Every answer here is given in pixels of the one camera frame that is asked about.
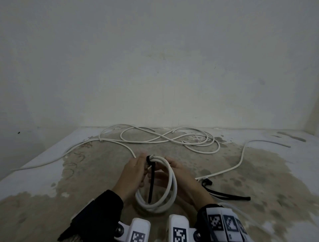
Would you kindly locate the person's left hand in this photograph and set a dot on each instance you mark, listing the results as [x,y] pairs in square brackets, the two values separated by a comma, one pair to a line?
[129,175]

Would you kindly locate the person's right hand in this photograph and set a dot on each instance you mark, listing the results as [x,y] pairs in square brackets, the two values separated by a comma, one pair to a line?
[189,185]

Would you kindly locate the person's right thumb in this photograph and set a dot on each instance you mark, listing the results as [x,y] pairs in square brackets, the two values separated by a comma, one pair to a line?
[172,163]

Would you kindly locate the person's left thumb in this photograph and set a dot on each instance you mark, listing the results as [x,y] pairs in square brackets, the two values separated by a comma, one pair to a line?
[144,157]

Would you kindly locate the person's left forearm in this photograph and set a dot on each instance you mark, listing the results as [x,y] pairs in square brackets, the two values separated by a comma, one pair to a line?
[97,217]

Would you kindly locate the person's right forearm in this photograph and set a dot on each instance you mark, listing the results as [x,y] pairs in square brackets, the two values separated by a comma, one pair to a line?
[202,222]

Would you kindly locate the white marker tag wristband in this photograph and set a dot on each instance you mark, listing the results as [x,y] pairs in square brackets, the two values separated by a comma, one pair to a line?
[225,222]

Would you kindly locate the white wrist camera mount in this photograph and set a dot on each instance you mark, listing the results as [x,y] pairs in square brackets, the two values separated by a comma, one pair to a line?
[178,228]
[135,230]

